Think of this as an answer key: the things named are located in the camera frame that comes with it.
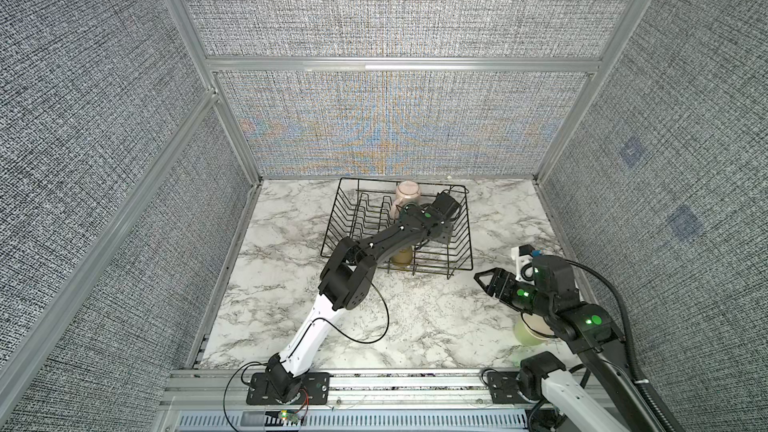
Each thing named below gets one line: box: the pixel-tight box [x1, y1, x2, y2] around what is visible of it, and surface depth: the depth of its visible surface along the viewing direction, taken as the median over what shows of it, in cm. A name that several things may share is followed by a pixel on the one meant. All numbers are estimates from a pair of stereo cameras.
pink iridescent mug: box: [390, 180, 421, 220], surface depth 99 cm
